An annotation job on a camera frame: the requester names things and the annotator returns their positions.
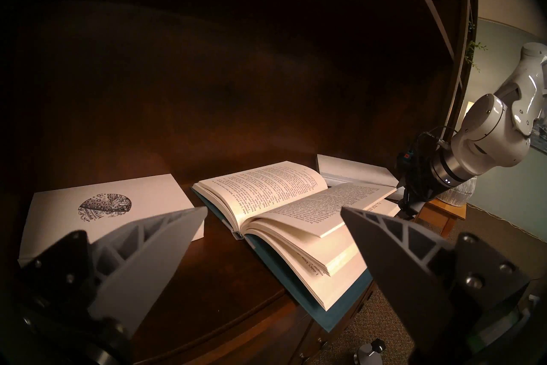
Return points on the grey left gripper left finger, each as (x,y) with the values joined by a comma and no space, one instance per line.
(141,265)

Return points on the green plant white pot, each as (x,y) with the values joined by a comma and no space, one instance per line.
(470,50)

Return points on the white book round illustration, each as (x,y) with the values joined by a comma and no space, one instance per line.
(149,193)

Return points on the dark wooden bookshelf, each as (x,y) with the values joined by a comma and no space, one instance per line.
(213,69)

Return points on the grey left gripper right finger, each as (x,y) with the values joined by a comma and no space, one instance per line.
(406,274)

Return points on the small wooden stool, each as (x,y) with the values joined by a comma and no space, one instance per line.
(448,211)

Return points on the black base knob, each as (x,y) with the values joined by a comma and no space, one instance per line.
(372,352)

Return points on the teal cover paperback book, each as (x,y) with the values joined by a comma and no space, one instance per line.
(277,189)

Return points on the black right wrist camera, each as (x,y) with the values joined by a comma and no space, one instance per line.
(408,156)

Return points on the clear plastic jar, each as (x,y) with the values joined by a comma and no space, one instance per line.
(462,196)

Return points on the white hardcover book blue spine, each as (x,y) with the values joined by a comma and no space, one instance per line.
(350,169)

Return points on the framed wall picture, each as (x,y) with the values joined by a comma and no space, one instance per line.
(539,135)

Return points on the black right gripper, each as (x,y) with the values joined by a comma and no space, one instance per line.
(423,182)

